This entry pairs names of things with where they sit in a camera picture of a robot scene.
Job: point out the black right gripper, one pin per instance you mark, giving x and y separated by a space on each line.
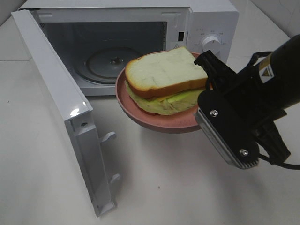
245 93

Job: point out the pink round plate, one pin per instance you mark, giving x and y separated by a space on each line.
181 122

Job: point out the toast sandwich with lettuce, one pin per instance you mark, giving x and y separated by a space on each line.
165 83

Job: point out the white microwave door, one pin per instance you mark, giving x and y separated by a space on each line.
73 111

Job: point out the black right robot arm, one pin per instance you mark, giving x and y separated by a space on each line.
279 71

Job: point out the white upper power knob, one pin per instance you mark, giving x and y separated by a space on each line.
211 43

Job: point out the white warning label sticker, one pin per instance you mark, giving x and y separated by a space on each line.
175 45

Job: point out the glass microwave turntable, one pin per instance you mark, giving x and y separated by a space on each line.
104 66

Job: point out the white microwave oven body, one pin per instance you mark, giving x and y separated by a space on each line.
77 28

